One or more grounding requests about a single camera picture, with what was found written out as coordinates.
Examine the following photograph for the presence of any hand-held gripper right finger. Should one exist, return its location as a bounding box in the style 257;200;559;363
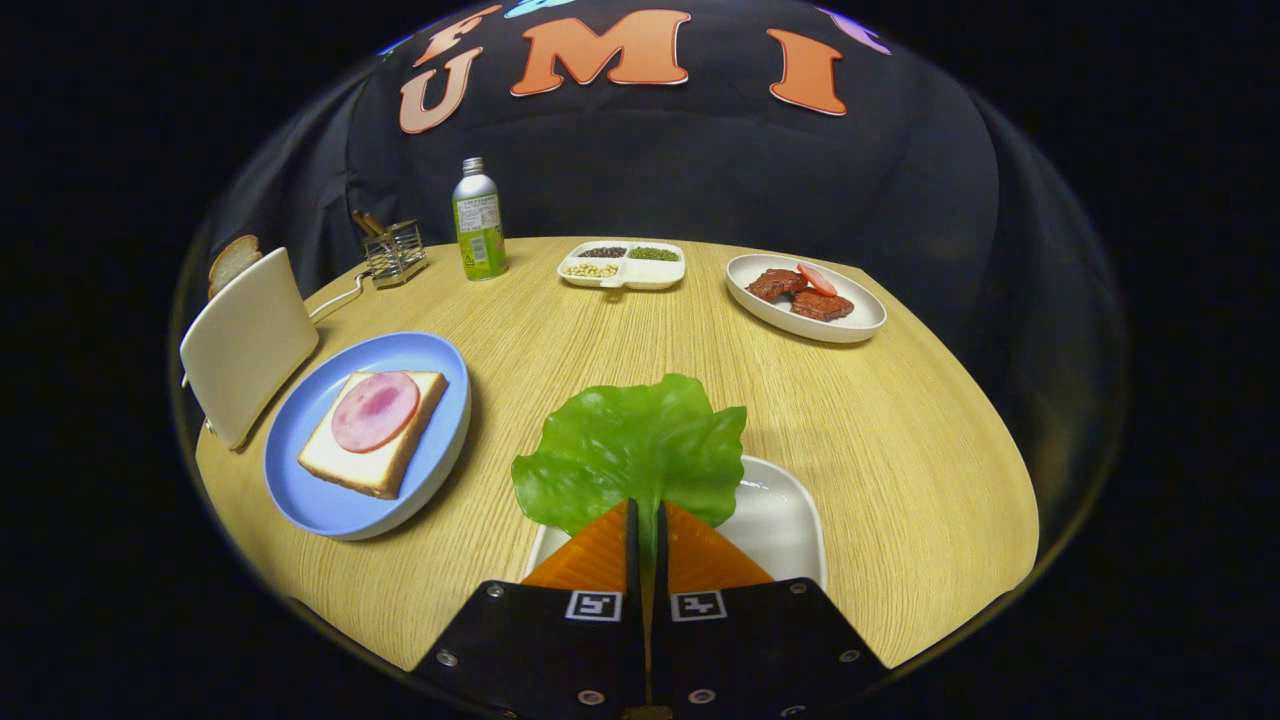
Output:
650;500;891;719

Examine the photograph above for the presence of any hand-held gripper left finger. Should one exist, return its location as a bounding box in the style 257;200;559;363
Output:
412;498;648;719

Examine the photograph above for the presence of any green lettuce leaf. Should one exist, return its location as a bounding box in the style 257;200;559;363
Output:
511;373;748;561

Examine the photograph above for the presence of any brown crust bread slice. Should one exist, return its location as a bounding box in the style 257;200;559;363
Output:
208;235;263;299

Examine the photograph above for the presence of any white square plate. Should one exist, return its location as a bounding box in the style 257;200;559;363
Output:
525;455;829;591

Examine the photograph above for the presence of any square white bread slice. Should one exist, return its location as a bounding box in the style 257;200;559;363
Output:
297;371;449;500

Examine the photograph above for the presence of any pink ham slice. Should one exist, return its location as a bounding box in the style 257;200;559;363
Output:
331;372;421;454

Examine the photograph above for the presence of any blue plate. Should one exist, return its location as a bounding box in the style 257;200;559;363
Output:
263;332;472;541

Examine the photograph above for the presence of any white divided dish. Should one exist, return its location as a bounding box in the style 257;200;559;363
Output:
557;240;687;292

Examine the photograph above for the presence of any brown meat piece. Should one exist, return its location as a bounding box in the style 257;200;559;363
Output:
745;268;809;303
790;288;856;322

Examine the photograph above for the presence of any white oval plate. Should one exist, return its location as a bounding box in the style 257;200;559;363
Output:
726;253;888;345

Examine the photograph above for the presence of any green and silver metal bottle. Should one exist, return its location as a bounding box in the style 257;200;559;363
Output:
452;157;509;282

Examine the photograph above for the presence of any black backdrop cloth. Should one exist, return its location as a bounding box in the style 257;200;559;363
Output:
200;0;1111;421

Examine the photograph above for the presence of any white toaster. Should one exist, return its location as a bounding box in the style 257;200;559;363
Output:
179;247;321;450

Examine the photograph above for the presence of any wire utensil holder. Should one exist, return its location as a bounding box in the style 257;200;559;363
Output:
362;220;429;290

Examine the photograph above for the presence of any white toaster cable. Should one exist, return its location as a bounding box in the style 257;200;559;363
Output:
308;270;373;323

